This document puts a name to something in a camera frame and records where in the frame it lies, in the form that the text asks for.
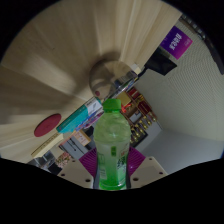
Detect yellow gift box red ribbon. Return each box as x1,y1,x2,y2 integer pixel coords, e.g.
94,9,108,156
114,90,134,108

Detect small standing framed card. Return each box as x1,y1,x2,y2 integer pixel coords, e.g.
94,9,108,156
71,129,92,148

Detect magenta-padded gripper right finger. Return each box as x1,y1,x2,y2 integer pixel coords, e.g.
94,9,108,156
127,146,168,190

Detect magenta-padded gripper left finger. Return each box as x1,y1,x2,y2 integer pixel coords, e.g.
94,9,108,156
57,147,99,190

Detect pink flowers in white pot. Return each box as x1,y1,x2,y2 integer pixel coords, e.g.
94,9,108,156
53,151,73,168

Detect pale yellow book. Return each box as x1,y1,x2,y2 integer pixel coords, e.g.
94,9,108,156
129,63,143,75
30,132,64,158

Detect purple sign board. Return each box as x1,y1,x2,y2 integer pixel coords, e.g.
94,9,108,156
159,25,194,61

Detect green drink bottle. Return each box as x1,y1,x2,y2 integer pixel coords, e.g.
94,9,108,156
92,98,132,191

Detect flat round red coaster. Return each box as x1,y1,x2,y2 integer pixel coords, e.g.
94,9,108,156
33,113,63,138

